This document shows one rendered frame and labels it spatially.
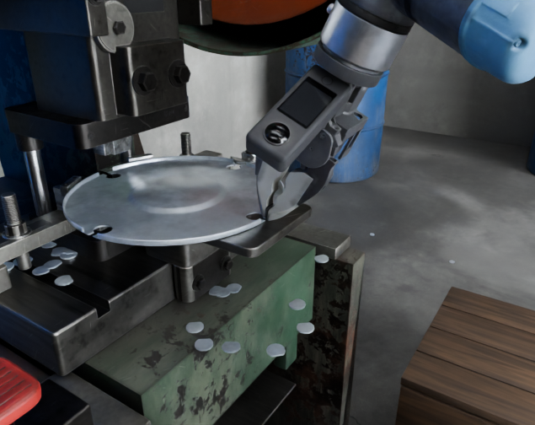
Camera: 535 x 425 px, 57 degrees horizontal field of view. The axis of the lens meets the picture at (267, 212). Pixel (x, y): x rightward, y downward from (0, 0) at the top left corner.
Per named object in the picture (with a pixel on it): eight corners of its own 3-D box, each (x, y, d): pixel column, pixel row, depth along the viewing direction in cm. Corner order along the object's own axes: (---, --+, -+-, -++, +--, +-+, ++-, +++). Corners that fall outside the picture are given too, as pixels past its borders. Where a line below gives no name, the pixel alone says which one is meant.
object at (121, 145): (135, 147, 72) (132, 123, 71) (109, 157, 69) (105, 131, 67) (120, 144, 74) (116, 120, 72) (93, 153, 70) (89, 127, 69)
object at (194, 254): (311, 290, 70) (315, 202, 64) (254, 346, 59) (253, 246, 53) (178, 244, 82) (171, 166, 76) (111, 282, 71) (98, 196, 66)
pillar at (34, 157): (56, 212, 73) (37, 118, 67) (42, 218, 71) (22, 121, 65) (46, 209, 74) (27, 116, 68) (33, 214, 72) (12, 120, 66)
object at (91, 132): (195, 132, 75) (192, 95, 73) (86, 170, 60) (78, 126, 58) (121, 117, 83) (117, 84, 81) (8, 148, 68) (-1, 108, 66)
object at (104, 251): (200, 210, 81) (198, 193, 79) (100, 263, 66) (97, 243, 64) (131, 190, 89) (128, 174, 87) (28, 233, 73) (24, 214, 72)
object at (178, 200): (15, 207, 64) (13, 201, 63) (172, 149, 85) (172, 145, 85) (186, 274, 49) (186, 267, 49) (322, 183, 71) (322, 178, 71)
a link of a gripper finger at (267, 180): (285, 204, 64) (315, 146, 59) (260, 221, 59) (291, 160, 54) (266, 190, 65) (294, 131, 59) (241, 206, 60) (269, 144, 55)
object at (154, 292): (279, 226, 89) (280, 195, 86) (63, 379, 55) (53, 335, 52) (157, 190, 104) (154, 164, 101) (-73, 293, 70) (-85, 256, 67)
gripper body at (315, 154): (347, 160, 59) (399, 69, 52) (315, 183, 52) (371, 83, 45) (296, 126, 61) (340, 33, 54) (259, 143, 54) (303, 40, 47)
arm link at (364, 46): (393, 38, 43) (318, -7, 45) (368, 85, 45) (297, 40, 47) (418, 31, 48) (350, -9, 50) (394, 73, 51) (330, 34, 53)
